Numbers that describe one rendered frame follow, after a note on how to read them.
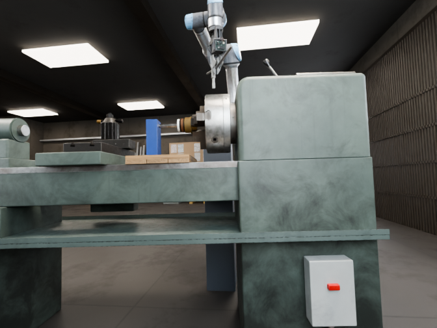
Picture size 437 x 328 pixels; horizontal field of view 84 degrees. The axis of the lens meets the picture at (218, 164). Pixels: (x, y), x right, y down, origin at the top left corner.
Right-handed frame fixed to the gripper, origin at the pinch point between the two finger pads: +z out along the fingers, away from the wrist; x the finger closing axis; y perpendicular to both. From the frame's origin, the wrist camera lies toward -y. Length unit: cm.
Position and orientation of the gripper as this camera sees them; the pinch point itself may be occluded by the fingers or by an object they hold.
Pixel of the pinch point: (215, 71)
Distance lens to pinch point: 134.4
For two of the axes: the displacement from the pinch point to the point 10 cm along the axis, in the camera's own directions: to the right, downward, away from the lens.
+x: 9.3, -0.8, 3.6
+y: 3.6, 1.1, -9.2
